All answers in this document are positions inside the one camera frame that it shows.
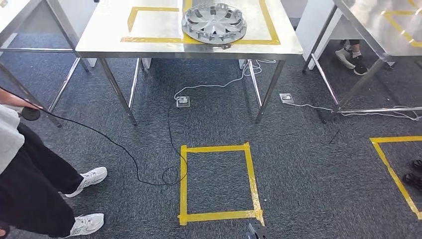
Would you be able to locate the grey plastic wheel cover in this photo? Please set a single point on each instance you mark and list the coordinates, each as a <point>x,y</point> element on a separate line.
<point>214,23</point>

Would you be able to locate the stainless steel workbench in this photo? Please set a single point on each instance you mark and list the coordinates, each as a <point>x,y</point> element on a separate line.
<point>362,19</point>
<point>99,43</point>
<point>19,13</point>

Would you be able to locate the grey floor socket box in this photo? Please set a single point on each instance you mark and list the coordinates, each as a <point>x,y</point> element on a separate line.
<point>286,98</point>
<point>183,101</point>

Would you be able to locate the white table leg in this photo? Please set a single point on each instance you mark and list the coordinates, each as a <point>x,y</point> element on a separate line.
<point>242,63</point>
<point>146,63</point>

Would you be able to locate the thin black floor strip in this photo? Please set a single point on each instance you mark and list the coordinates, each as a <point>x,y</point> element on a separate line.
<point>334,137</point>

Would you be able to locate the black round handheld device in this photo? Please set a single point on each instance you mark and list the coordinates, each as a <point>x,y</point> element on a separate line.
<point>30,114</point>

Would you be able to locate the person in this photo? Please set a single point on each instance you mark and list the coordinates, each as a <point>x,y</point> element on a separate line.
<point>33,184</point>

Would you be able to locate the person's hand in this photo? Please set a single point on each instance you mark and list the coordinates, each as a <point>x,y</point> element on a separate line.
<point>13,99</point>

